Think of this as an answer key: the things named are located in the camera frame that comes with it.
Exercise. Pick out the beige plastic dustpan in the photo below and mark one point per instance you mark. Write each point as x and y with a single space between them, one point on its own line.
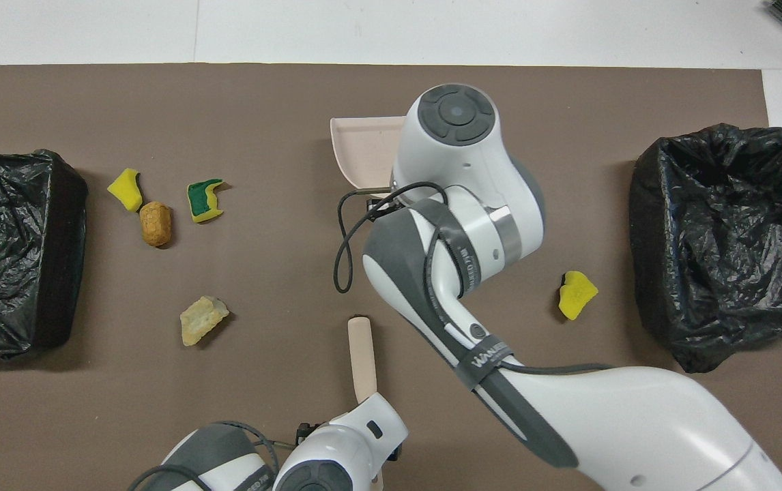
364 150

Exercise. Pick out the beige hand brush black bristles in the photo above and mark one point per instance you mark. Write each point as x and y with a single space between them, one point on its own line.
361 354

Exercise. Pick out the yellow sponge piece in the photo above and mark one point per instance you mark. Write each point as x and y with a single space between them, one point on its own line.
576 294
126 191

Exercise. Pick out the green and yellow sponge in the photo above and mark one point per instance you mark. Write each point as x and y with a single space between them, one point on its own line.
198 201

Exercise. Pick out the pale white bread chunk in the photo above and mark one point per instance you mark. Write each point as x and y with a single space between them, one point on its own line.
201 320

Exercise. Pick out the brown textured bread roll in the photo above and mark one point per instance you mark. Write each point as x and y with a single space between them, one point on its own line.
155 224

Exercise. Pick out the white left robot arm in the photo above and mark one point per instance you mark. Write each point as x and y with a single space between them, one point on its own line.
336 464

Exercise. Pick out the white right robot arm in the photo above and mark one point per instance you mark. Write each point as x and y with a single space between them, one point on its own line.
459 170

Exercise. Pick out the black bag lined bin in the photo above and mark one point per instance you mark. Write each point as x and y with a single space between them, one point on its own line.
9 273
725 273

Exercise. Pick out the brown paper table mat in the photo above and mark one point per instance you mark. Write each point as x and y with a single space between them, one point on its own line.
227 102

